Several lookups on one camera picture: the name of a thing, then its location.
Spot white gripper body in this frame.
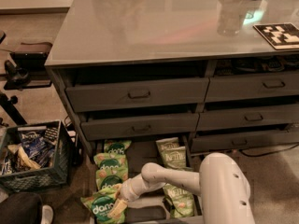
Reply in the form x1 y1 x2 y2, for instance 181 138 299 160
120 175 145 202

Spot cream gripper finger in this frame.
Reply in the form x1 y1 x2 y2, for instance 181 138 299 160
107 199 127 219

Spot green dang chip bag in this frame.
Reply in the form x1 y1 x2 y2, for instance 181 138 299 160
80 184 125 224
95 168 128 189
104 140 132 155
93 153 128 169

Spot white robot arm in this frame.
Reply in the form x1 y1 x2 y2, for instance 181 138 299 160
108 152 255 224

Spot open bottom left drawer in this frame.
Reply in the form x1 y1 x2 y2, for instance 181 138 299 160
89 137 216 224

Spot front green kettle chip bag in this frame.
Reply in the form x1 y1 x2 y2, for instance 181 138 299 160
163 184 194 218

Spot green kettle chip bag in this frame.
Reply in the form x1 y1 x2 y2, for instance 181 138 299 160
162 147 187 169
163 184 194 218
156 137 179 152

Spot back green kettle chip bag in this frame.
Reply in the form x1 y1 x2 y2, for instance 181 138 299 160
156 137 179 152

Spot middle left drawer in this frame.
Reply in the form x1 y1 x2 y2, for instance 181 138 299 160
81 113 199 141

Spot bottom right drawer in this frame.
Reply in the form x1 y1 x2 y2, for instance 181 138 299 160
191 130 299 153

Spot middle right drawer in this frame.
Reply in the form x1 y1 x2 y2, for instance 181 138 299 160
197 104 299 131

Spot top left drawer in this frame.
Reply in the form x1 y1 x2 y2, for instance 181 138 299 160
65 77 208 112

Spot grey drawer cabinet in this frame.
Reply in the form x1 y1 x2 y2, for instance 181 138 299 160
46 0 299 155

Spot top right drawer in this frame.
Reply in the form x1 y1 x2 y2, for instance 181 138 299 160
206 71 299 102

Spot white shoe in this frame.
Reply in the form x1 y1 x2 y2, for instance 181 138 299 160
40 205 54 224

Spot dark green plastic crate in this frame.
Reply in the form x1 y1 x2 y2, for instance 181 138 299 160
0 120 71 193

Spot black trouser leg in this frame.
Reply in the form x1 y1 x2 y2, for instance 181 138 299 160
0 192 42 224

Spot blue snack bags in crate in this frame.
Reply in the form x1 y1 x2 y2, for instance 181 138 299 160
1 126 58 175

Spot dark chair with armrest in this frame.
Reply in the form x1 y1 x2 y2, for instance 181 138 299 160
0 42 52 125

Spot black white marker board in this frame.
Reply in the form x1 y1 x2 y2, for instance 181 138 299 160
253 22 299 50

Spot black floor cable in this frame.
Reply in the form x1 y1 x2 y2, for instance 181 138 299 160
238 143 299 158

